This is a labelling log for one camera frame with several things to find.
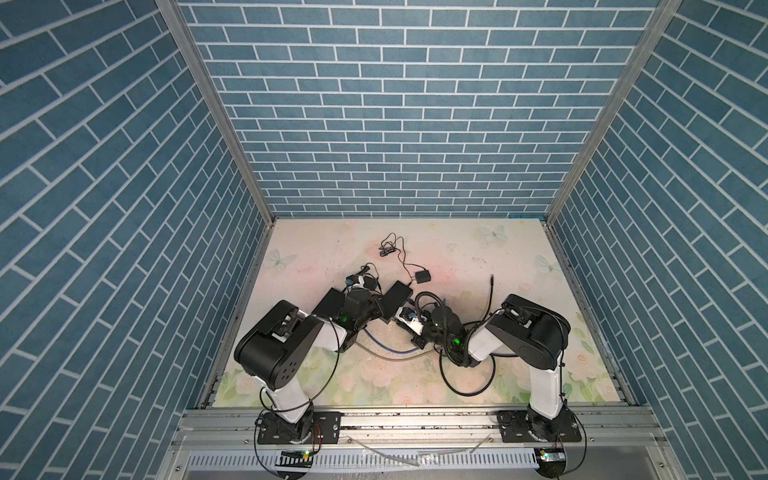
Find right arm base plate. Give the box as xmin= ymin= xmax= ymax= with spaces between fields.
xmin=496 ymin=407 xmax=583 ymax=444

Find aluminium front rail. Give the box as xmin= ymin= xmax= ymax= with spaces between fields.
xmin=171 ymin=404 xmax=665 ymax=450

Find thick black looped cable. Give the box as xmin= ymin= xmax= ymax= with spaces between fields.
xmin=437 ymin=350 xmax=499 ymax=398

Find black power adapter right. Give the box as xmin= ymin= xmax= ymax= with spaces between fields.
xmin=414 ymin=269 xmax=432 ymax=284

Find blue ethernet cable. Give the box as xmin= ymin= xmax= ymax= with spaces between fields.
xmin=362 ymin=326 xmax=421 ymax=355

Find thin black ethernet cable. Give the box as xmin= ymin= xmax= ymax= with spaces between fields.
xmin=479 ymin=274 xmax=496 ymax=325

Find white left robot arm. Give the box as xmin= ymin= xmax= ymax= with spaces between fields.
xmin=233 ymin=288 xmax=389 ymax=426

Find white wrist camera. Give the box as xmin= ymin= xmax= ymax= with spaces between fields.
xmin=394 ymin=305 xmax=424 ymax=336
xmin=345 ymin=273 xmax=379 ymax=291

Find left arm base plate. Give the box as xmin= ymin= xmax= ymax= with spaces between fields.
xmin=256 ymin=409 xmax=342 ymax=445

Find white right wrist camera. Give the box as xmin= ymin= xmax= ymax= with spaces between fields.
xmin=394 ymin=305 xmax=424 ymax=336

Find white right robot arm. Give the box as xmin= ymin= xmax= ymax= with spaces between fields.
xmin=401 ymin=292 xmax=571 ymax=421

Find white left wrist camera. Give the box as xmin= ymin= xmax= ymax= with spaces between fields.
xmin=345 ymin=273 xmax=379 ymax=291

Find black network switch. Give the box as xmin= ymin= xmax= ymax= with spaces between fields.
xmin=378 ymin=281 xmax=413 ymax=323
xmin=312 ymin=288 xmax=345 ymax=320

